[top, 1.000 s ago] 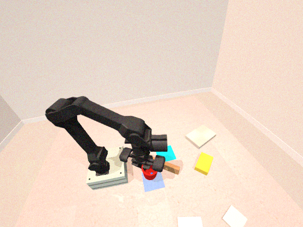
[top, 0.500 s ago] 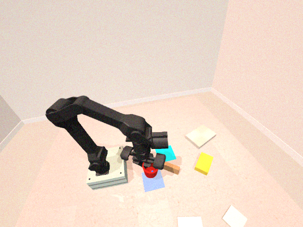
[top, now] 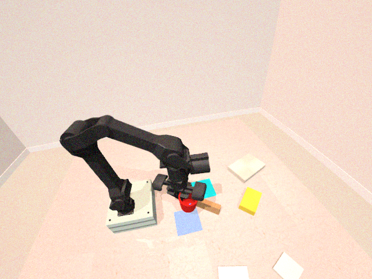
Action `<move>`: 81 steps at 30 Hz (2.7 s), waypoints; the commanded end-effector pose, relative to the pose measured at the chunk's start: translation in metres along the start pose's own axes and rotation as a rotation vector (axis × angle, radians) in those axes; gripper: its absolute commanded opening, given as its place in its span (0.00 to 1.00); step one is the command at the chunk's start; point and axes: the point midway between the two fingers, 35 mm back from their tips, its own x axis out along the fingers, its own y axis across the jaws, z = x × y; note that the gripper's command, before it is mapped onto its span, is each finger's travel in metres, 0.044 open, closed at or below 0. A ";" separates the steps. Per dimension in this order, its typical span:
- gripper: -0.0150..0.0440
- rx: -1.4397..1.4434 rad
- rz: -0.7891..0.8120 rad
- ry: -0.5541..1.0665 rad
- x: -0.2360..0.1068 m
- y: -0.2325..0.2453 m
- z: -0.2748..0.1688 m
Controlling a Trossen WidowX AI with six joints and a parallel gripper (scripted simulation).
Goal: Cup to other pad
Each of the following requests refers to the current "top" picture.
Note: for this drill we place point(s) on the yellow rectangular block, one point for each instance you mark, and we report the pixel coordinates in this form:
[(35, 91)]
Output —
[(250, 201)]

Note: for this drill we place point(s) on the red cup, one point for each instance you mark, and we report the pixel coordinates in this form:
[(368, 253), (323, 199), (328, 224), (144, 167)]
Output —
[(185, 203)]

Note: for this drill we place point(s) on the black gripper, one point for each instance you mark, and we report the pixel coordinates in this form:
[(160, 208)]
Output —
[(181, 186)]

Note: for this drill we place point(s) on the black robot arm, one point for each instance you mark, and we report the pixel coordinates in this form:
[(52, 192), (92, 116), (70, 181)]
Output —
[(80, 140)]

